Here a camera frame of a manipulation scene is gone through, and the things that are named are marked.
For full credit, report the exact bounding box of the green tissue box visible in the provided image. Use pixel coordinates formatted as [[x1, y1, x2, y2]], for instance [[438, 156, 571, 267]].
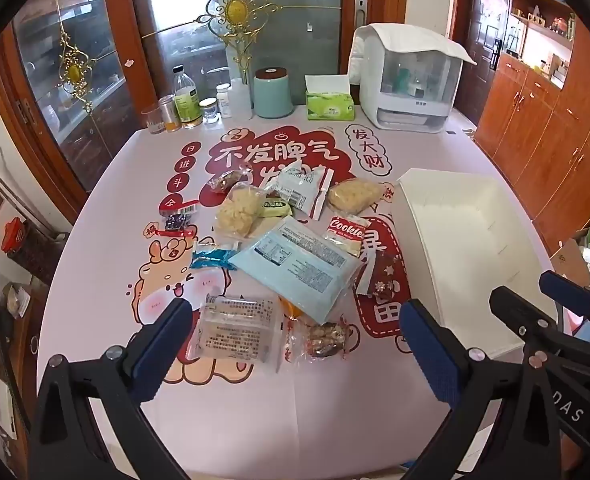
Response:
[[304, 74, 356, 122]]

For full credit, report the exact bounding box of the red plastic container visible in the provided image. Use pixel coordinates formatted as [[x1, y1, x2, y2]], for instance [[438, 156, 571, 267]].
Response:
[[2, 217, 28, 253]]

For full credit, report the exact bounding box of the white grey red striped packet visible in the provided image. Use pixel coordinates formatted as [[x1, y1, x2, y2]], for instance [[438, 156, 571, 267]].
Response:
[[270, 165, 336, 221]]

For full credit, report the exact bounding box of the glass jar with amber contents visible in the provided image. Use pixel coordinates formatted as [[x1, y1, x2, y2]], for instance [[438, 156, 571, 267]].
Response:
[[157, 95, 182, 133]]

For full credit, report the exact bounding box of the white cloth cover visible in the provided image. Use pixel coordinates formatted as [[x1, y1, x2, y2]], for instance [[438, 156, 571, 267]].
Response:
[[355, 23, 478, 66]]

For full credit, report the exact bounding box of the clear packet with white print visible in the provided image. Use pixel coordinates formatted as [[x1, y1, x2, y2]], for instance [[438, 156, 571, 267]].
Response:
[[187, 295, 280, 373]]

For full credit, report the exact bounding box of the purple candy packet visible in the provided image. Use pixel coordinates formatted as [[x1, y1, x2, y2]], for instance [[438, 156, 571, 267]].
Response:
[[157, 205, 198, 236]]

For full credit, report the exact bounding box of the brown cardboard box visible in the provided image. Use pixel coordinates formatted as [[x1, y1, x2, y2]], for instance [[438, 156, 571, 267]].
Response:
[[550, 237, 590, 288]]

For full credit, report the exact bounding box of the teal canister with brown lid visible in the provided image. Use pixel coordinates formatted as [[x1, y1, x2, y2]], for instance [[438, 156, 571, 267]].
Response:
[[253, 66, 296, 120]]

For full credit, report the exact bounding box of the brown nut candy packet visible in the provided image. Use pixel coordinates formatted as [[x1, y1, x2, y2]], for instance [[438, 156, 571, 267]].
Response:
[[207, 170, 248, 196]]

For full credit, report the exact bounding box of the white pill bottle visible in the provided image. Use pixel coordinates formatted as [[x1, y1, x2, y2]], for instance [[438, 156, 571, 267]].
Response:
[[216, 83, 233, 120]]

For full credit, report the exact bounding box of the wooden wall cabinet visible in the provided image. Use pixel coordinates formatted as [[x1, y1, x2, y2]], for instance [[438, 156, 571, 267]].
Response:
[[475, 0, 590, 256]]

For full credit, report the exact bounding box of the glass sliding door gold ornament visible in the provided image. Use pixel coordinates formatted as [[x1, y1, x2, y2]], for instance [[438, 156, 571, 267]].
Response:
[[0, 0, 156, 206], [127, 0, 346, 131]]

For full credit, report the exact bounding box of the small jar with white lid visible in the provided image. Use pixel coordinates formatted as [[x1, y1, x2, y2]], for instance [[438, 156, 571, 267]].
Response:
[[199, 97, 220, 125]]

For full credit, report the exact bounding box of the brown flower print packet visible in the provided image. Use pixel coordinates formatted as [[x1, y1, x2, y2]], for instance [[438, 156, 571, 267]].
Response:
[[355, 250, 406, 301]]

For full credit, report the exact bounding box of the small blue packet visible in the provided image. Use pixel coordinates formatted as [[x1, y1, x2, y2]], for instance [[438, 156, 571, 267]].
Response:
[[190, 242, 240, 271]]

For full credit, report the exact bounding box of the red white cookie packet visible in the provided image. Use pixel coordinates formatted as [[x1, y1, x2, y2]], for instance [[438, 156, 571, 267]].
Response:
[[325, 212, 373, 261]]

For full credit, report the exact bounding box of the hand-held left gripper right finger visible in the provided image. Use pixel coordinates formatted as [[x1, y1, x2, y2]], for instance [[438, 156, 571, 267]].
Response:
[[400, 299, 560, 480]]

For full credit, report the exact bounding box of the large light blue packet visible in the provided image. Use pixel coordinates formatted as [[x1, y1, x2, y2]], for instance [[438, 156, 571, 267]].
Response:
[[227, 215, 363, 326]]

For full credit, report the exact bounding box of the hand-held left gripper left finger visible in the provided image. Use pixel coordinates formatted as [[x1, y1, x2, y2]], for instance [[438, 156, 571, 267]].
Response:
[[27, 299, 193, 480]]

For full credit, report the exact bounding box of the dark entrance door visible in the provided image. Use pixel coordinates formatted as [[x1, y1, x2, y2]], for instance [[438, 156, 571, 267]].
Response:
[[462, 0, 513, 126]]

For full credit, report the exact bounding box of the glass bottle with green label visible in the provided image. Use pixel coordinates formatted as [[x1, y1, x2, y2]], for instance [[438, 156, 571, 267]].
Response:
[[172, 64, 203, 128]]

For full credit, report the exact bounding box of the printed pink tablecloth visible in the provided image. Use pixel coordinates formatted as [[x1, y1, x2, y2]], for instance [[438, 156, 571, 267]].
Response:
[[25, 105, 576, 480]]

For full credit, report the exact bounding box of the clear red edged nut candy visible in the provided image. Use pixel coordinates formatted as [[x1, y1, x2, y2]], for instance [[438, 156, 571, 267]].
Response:
[[280, 315, 358, 366]]

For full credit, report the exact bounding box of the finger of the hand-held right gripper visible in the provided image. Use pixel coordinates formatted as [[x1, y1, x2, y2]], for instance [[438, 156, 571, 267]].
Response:
[[489, 285, 590, 363], [540, 270, 590, 323]]

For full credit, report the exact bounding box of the pale puffed snack bag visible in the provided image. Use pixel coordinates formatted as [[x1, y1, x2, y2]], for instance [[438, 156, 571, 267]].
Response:
[[215, 185, 268, 238]]

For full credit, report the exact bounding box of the white storage box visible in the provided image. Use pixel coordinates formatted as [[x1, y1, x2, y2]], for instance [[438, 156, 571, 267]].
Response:
[[392, 167, 560, 361]]

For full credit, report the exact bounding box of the small green packet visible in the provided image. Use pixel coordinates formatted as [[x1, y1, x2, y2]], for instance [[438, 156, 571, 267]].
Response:
[[257, 197, 290, 218]]

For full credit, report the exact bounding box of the round yellow pastry packet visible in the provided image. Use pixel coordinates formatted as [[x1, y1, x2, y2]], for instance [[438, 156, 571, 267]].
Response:
[[327, 177, 388, 216]]

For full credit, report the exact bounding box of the white countertop dish cabinet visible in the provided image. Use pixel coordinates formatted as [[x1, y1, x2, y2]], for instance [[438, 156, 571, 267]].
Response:
[[347, 22, 478, 133]]

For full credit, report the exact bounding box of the clear drinking glass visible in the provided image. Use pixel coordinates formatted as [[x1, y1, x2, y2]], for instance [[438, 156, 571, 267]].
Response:
[[141, 104, 166, 136]]

